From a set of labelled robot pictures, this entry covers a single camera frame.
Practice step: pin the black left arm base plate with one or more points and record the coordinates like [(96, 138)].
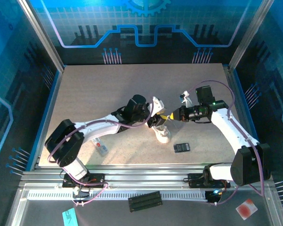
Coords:
[(97, 181)]

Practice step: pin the white sneaker shoe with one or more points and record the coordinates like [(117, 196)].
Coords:
[(163, 136)]

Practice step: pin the black rectangular device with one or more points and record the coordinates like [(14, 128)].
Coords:
[(182, 147)]

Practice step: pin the black grooved block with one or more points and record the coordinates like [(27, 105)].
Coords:
[(145, 202)]

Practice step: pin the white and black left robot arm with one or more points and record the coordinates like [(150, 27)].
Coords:
[(94, 128)]

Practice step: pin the aluminium frame rails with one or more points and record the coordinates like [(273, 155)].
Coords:
[(143, 175)]

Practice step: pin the black controller board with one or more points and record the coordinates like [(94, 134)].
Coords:
[(213, 197)]

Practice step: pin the white card red circle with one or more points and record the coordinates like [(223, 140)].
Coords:
[(246, 209)]

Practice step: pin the aluminium frame post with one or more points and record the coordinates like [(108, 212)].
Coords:
[(250, 33), (42, 35)]

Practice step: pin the white connector block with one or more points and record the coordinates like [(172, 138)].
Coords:
[(76, 191)]

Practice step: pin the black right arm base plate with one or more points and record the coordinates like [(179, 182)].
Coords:
[(195, 180)]

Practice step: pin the teal card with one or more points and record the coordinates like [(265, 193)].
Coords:
[(69, 217)]

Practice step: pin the clear plastic package red label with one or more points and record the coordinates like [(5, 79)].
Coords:
[(101, 147)]

